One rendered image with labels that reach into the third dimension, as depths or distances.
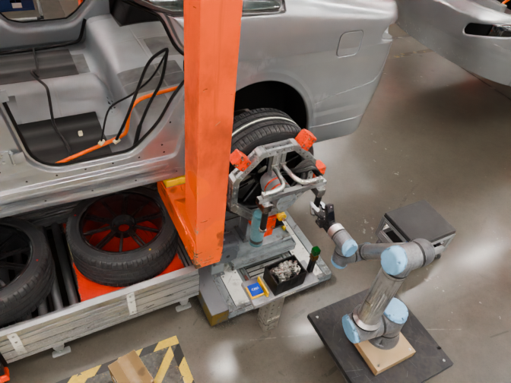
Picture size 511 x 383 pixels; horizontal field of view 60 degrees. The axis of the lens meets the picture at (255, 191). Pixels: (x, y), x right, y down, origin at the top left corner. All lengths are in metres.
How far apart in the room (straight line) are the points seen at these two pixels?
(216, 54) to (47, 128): 1.67
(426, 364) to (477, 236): 1.58
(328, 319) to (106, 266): 1.31
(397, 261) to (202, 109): 1.00
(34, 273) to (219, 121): 1.37
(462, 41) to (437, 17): 0.34
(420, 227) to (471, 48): 1.83
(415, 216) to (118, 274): 2.10
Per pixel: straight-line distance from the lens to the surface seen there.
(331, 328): 2.69
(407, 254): 1.94
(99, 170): 2.53
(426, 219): 3.44
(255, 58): 2.44
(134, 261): 2.61
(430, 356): 2.82
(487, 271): 3.84
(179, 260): 2.88
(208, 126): 1.84
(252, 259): 3.06
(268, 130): 2.39
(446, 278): 3.62
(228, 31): 1.66
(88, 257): 2.67
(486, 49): 4.46
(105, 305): 2.66
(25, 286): 2.64
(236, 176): 2.36
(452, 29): 4.55
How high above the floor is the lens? 2.57
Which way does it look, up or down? 44 degrees down
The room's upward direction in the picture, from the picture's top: 8 degrees clockwise
